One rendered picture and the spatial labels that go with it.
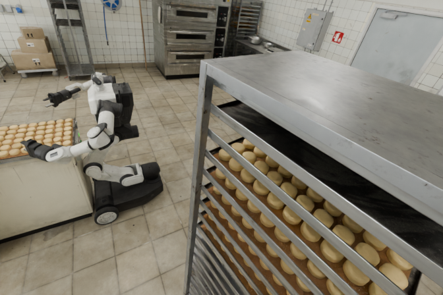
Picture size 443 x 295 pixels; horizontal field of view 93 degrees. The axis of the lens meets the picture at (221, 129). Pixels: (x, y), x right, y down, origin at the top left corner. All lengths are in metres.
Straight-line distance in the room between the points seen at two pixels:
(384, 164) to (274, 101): 0.20
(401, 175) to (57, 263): 2.32
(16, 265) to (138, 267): 0.91
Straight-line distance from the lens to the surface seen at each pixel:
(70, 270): 2.32
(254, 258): 0.87
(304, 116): 0.40
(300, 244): 0.60
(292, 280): 0.78
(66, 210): 2.37
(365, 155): 0.38
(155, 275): 2.13
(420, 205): 0.43
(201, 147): 0.71
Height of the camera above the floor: 1.99
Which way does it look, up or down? 34 degrees down
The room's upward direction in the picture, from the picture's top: 9 degrees clockwise
